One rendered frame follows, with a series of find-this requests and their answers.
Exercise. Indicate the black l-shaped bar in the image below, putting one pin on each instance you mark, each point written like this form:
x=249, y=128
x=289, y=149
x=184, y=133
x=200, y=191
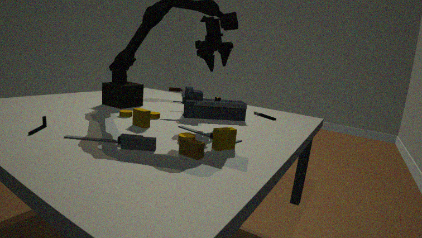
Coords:
x=39, y=128

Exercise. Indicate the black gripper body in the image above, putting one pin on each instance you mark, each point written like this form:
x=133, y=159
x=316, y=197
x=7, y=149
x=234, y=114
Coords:
x=214, y=43

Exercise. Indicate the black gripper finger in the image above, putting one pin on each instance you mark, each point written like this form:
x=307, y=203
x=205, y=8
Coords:
x=209, y=61
x=224, y=55

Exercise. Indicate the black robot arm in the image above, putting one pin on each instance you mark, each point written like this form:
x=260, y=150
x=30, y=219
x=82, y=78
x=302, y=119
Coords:
x=153, y=15

